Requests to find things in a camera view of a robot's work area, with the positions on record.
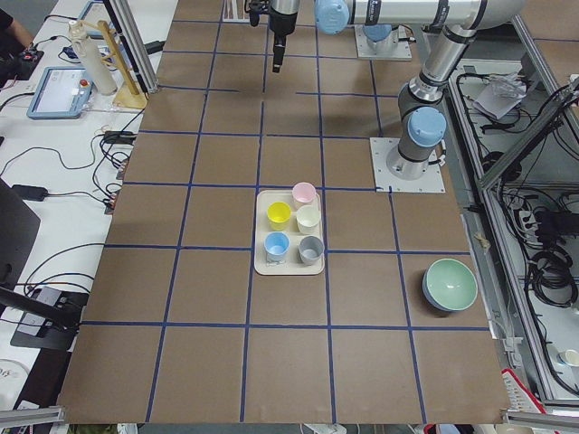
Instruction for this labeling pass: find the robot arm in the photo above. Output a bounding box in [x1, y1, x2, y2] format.
[362, 24, 399, 51]
[314, 0, 526, 114]

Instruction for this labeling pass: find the green and blue bowl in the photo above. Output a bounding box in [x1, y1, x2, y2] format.
[422, 258, 479, 312]

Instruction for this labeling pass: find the black monitor stand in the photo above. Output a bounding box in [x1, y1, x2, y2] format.
[1, 183, 89, 351]

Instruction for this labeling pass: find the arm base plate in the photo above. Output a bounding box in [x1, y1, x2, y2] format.
[355, 25, 413, 61]
[370, 137, 446, 193]

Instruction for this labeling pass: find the pink plastic cup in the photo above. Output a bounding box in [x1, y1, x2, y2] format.
[291, 182, 317, 209]

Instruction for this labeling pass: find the grey plastic cup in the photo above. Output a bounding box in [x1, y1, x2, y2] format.
[299, 236, 324, 265]

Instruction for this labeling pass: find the wooden mug tree stand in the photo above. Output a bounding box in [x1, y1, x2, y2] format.
[97, 20, 147, 109]

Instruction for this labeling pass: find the yellow plastic cup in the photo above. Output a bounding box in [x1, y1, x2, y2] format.
[267, 202, 291, 231]

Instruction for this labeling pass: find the crumpled white paper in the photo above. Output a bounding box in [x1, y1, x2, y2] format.
[472, 72, 527, 120]

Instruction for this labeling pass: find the white water bottle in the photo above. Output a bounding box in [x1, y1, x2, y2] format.
[69, 20, 118, 96]

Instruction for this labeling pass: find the cream plastic cup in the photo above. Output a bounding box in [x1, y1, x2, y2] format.
[296, 205, 321, 234]

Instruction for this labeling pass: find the cream plastic tray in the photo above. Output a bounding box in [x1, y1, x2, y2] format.
[254, 189, 325, 276]

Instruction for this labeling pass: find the blue plastic cup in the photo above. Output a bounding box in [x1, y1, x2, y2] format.
[264, 231, 290, 262]

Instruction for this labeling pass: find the blue teach pendant tablet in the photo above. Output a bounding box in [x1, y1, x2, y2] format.
[26, 67, 93, 119]

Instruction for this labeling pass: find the white wire cup rack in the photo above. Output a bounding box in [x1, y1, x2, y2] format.
[223, 0, 250, 23]

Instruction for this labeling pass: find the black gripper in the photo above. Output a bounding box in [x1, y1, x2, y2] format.
[269, 12, 297, 73]

